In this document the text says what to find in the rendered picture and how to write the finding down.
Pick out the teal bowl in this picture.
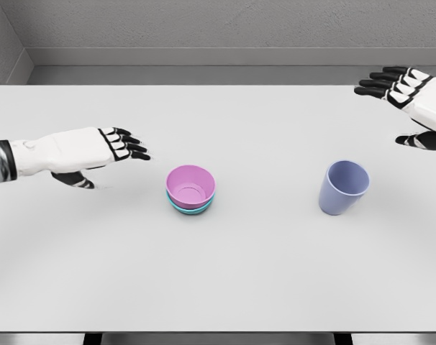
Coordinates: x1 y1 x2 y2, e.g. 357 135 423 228
166 190 217 216

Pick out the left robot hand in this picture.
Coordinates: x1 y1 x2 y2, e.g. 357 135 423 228
46 126 152 190

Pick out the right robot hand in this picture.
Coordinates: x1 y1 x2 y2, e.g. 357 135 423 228
353 66 436 152

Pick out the pink bowl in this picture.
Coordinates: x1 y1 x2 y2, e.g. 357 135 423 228
165 165 217 210

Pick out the lavender blue cup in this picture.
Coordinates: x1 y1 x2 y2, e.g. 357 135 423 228
318 160 371 217

